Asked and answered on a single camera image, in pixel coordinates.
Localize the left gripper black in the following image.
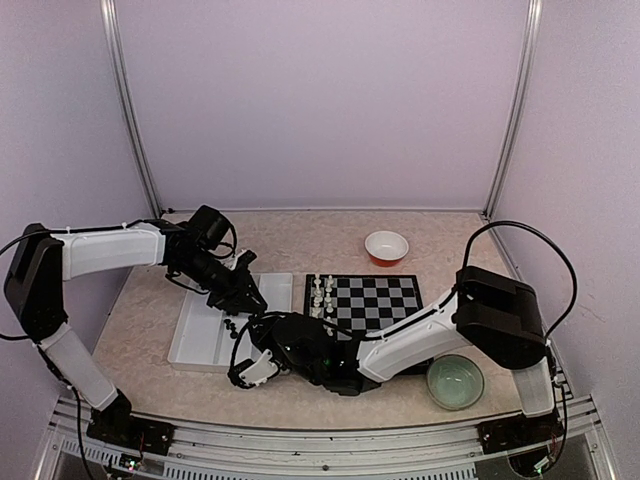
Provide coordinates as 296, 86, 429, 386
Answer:
174, 250, 267, 313

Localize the black white chessboard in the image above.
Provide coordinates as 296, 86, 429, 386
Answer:
302, 273, 434, 377

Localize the white plastic compartment tray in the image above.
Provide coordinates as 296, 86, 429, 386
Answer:
167, 273, 293, 374

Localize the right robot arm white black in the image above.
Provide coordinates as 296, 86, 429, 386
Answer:
250, 261, 555, 444

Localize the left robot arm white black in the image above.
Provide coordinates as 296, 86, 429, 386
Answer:
1, 205, 267, 445

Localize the black chess pieces heap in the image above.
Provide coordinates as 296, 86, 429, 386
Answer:
222, 316, 246, 340

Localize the red white bowl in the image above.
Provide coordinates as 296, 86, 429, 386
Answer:
364, 230, 409, 267

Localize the green glass bowl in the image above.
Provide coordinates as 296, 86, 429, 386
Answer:
426, 354, 485, 411

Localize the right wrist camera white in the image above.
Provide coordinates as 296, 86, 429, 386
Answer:
227, 350, 280, 389

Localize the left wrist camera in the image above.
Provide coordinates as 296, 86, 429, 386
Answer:
188, 205, 232, 250

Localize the front aluminium rail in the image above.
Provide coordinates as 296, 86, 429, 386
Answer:
31, 397, 620, 479

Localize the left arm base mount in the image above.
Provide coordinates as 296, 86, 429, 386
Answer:
87, 409, 175, 456

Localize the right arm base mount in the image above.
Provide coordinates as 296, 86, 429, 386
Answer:
477, 408, 564, 454

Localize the left aluminium frame post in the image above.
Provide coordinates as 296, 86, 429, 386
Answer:
100, 0, 163, 218

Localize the aluminium frame post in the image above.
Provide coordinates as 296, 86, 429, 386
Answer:
100, 0, 163, 218
483, 0, 543, 219

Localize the right aluminium frame post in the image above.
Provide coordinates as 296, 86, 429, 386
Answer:
483, 0, 543, 219

